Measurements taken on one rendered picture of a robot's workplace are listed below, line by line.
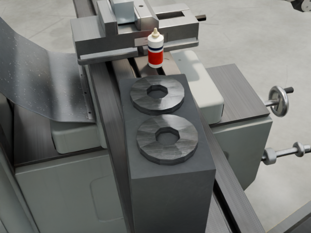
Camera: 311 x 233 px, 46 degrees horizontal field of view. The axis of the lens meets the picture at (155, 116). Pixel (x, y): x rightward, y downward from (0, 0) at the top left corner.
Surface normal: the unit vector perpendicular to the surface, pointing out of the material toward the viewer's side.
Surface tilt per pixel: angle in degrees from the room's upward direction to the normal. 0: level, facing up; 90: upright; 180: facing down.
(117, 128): 0
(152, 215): 90
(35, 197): 90
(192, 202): 90
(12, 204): 89
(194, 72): 0
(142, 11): 0
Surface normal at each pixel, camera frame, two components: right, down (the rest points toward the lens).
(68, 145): 0.26, 0.67
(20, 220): 0.90, 0.29
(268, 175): 0.00, -0.72
